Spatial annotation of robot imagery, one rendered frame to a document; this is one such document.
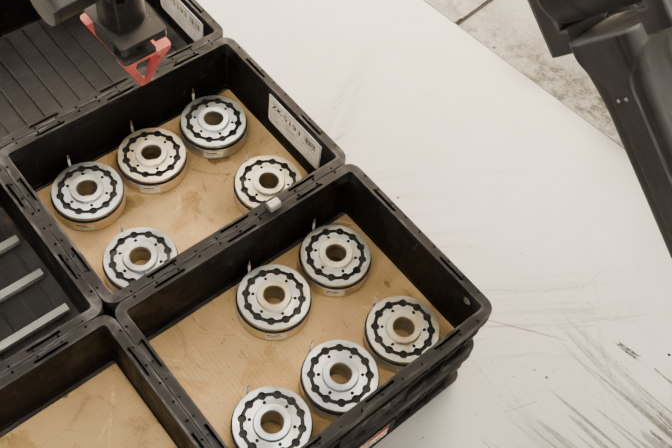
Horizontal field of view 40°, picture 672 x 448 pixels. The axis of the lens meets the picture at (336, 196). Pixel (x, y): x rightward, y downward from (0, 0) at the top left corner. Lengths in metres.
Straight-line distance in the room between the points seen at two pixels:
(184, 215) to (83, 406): 0.31
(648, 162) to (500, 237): 0.91
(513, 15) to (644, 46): 2.33
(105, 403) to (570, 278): 0.77
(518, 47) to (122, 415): 1.94
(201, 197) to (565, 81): 1.64
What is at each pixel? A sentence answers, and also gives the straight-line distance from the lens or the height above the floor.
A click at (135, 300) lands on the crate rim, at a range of 1.19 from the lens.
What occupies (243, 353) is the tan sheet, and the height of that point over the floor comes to 0.83.
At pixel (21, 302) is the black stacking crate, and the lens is 1.32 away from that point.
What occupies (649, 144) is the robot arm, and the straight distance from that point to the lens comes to 0.66.
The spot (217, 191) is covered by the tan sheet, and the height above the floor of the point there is 0.83.
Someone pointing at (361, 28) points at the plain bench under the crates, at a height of 0.70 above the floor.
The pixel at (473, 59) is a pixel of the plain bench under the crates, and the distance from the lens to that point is 1.80.
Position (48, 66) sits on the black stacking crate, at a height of 0.83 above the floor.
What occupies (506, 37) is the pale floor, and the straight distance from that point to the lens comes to 2.88.
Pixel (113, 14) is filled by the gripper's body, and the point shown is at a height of 1.19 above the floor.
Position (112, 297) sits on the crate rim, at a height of 0.93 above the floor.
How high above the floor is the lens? 1.97
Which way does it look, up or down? 55 degrees down
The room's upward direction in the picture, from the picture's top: 9 degrees clockwise
